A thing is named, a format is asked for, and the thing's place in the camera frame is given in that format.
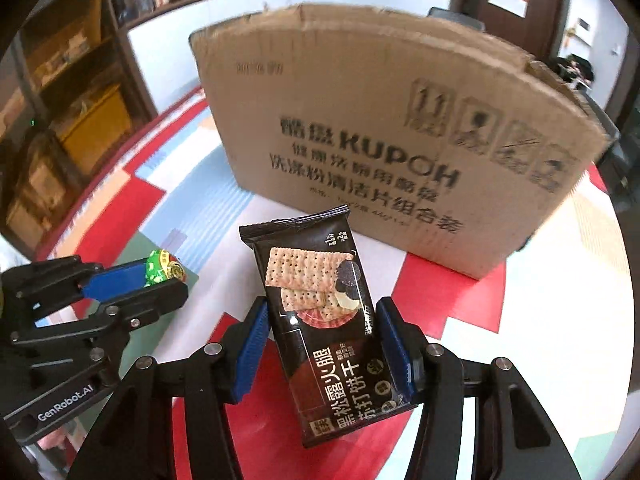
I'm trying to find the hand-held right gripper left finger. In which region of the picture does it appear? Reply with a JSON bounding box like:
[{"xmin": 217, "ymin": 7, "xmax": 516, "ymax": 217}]
[{"xmin": 66, "ymin": 296, "xmax": 273, "ymax": 480}]

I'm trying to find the dark grey dining chair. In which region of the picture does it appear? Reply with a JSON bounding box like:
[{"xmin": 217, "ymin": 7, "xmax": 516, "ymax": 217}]
[
  {"xmin": 427, "ymin": 6, "xmax": 489, "ymax": 34},
  {"xmin": 589, "ymin": 87, "xmax": 640, "ymax": 213}
]

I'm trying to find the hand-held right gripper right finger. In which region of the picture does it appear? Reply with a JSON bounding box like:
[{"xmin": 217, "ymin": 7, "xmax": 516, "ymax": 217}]
[{"xmin": 375, "ymin": 296, "xmax": 577, "ymax": 480}]

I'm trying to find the brown cardboard box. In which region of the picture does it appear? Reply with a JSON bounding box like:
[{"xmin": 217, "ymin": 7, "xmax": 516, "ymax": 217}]
[{"xmin": 188, "ymin": 2, "xmax": 622, "ymax": 281}]

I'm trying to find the green lollipop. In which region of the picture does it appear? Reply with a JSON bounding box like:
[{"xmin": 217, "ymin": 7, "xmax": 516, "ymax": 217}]
[{"xmin": 144, "ymin": 248, "xmax": 189, "ymax": 289}]

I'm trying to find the black cracker packet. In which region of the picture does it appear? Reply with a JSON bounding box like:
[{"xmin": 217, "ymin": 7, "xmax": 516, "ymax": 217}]
[{"xmin": 239, "ymin": 211, "xmax": 402, "ymax": 450}]

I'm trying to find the colourful patchwork tablecloth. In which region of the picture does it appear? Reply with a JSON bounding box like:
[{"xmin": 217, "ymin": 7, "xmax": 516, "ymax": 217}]
[{"xmin": 47, "ymin": 85, "xmax": 635, "ymax": 480}]

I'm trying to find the yellow storage box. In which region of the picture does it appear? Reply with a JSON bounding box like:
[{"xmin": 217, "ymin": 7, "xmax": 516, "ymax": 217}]
[{"xmin": 54, "ymin": 84, "xmax": 129, "ymax": 162}]

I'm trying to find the dark bag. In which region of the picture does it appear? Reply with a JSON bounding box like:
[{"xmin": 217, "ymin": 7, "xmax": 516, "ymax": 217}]
[{"xmin": 557, "ymin": 55, "xmax": 597, "ymax": 90}]

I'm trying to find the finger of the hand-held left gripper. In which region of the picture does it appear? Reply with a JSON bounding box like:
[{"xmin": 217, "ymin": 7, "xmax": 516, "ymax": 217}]
[
  {"xmin": 9, "ymin": 279, "xmax": 191, "ymax": 345},
  {"xmin": 0, "ymin": 255, "xmax": 152, "ymax": 307}
]

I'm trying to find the wooden open shelf cabinet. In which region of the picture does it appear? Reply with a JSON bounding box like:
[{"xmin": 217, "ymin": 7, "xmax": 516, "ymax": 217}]
[{"xmin": 0, "ymin": 0, "xmax": 157, "ymax": 257}]

